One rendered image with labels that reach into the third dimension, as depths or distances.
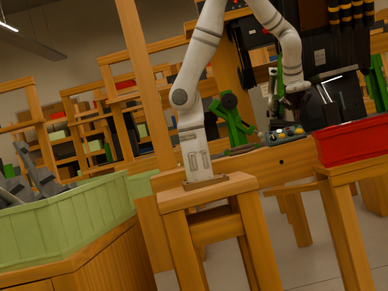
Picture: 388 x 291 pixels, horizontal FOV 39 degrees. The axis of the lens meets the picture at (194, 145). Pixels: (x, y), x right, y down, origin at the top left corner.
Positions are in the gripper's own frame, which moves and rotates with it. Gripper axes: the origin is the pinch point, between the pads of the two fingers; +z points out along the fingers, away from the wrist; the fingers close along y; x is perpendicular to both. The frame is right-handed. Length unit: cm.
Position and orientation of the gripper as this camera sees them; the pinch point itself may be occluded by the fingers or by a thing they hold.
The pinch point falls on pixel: (296, 112)
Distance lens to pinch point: 215.3
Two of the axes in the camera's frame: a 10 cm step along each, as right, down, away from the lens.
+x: 1.5, 5.8, -8.0
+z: 1.9, 7.8, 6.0
